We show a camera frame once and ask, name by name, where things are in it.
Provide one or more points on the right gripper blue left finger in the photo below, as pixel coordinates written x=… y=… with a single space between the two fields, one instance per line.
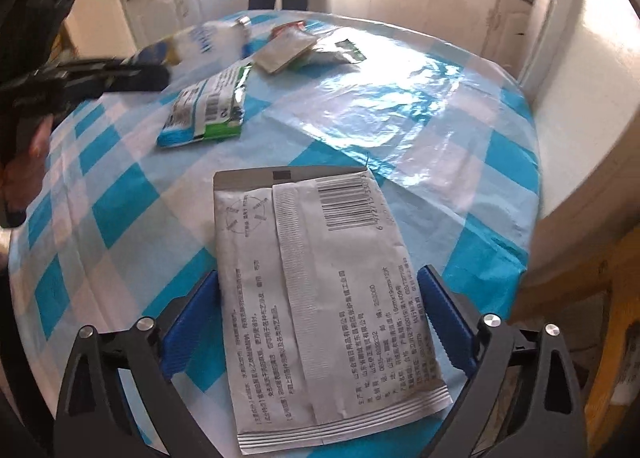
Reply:
x=182 y=322

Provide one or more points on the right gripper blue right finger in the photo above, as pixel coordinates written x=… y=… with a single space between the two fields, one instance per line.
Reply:
x=454 y=323

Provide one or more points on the grey foil sachet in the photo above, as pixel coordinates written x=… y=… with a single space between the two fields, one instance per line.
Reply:
x=325 y=331

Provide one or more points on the white plastic bottle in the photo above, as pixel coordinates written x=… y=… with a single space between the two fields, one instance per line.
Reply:
x=216 y=43

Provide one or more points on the blue green wipes pack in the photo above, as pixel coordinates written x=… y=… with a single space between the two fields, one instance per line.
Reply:
x=212 y=109

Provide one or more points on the green snack packet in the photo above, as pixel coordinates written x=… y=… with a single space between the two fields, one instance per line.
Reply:
x=329 y=52

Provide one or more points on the white kitchen cabinets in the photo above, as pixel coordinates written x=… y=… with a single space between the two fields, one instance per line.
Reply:
x=350 y=2

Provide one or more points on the left hand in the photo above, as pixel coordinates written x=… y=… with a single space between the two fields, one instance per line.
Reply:
x=22 y=177

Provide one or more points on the blue checkered tablecloth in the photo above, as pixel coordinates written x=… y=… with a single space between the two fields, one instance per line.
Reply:
x=122 y=226

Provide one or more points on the small silver foil pouch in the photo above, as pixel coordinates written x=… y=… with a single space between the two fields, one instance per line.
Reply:
x=277 y=54

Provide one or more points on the red snack packet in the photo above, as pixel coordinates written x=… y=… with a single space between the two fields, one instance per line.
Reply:
x=298 y=25

